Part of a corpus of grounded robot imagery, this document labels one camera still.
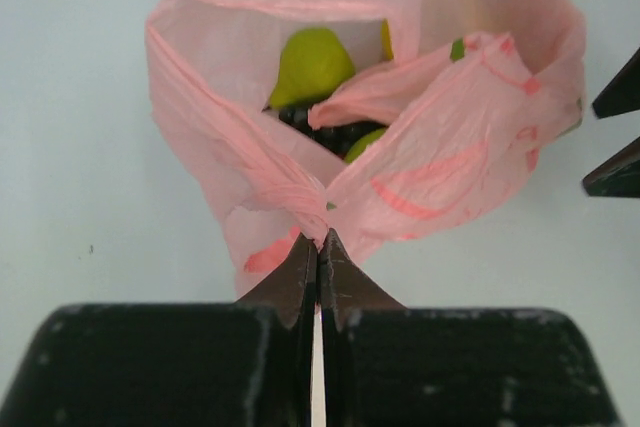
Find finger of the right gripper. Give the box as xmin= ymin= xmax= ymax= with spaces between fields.
xmin=582 ymin=138 xmax=640 ymax=198
xmin=592 ymin=49 xmax=640 ymax=119

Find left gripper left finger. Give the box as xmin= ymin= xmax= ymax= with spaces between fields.
xmin=1 ymin=237 xmax=318 ymax=426

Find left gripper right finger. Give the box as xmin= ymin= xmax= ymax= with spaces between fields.
xmin=317 ymin=231 xmax=622 ymax=426

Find pink plastic bag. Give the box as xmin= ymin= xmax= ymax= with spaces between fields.
xmin=145 ymin=0 xmax=586 ymax=294

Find green fake apple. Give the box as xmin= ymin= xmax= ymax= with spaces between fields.
xmin=344 ymin=127 xmax=387 ymax=164

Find yellow fake mango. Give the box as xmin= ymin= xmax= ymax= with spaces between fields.
xmin=380 ymin=19 xmax=394 ymax=61

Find green fake pear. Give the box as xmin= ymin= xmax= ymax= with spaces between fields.
xmin=268 ymin=27 xmax=356 ymax=110

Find dark fake grapes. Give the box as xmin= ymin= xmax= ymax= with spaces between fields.
xmin=275 ymin=106 xmax=387 ymax=158

